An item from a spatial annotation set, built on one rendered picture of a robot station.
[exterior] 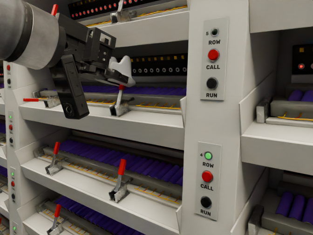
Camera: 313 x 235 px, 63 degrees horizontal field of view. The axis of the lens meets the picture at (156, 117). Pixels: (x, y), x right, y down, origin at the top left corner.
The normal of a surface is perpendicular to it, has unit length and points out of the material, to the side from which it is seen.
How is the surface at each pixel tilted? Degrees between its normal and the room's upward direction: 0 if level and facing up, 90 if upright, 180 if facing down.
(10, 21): 94
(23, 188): 90
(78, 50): 90
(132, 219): 108
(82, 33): 90
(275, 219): 18
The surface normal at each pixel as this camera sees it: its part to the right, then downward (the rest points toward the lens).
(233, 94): -0.61, 0.07
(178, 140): -0.59, 0.37
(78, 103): 0.79, 0.04
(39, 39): 0.72, 0.36
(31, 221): -0.16, -0.92
